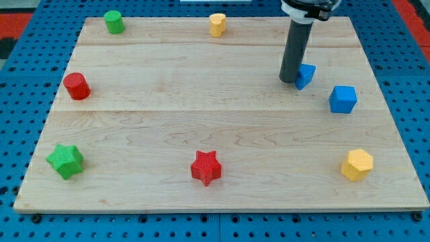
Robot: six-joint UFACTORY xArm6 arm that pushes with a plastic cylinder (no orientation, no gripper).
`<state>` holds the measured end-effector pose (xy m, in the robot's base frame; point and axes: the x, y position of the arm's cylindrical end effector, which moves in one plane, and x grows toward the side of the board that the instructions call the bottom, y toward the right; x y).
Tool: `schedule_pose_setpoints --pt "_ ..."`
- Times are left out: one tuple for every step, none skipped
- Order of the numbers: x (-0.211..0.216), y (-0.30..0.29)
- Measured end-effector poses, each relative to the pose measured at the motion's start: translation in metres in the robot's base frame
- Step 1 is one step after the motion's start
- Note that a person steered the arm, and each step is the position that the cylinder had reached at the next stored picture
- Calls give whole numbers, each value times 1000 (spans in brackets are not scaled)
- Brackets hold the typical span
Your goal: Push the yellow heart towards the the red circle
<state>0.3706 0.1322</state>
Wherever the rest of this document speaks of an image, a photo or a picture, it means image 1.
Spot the robot arm flange white black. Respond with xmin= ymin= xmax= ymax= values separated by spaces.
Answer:
xmin=280 ymin=0 xmax=341 ymax=24

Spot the yellow heart block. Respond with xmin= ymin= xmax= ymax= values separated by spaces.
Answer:
xmin=209 ymin=13 xmax=226 ymax=38

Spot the red star block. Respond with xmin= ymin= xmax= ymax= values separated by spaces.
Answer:
xmin=190 ymin=151 xmax=222 ymax=187

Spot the wooden board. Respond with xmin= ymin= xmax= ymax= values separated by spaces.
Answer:
xmin=14 ymin=17 xmax=429 ymax=214

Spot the blue triangle block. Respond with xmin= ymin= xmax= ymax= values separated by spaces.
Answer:
xmin=294 ymin=63 xmax=316 ymax=90

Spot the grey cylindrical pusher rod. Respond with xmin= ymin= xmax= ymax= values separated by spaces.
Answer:
xmin=279 ymin=20 xmax=313 ymax=83

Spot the blue cube block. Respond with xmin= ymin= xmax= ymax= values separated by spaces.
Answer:
xmin=329 ymin=85 xmax=357 ymax=114

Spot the green cylinder block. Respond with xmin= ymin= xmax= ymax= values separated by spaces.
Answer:
xmin=103 ymin=10 xmax=125 ymax=34

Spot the red cylinder block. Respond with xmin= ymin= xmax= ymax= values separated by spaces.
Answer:
xmin=63 ymin=73 xmax=91 ymax=100

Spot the yellow hexagon block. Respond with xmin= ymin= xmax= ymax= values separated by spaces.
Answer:
xmin=341 ymin=149 xmax=374 ymax=182

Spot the green star block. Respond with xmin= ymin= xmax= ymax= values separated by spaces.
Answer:
xmin=46 ymin=144 xmax=83 ymax=179

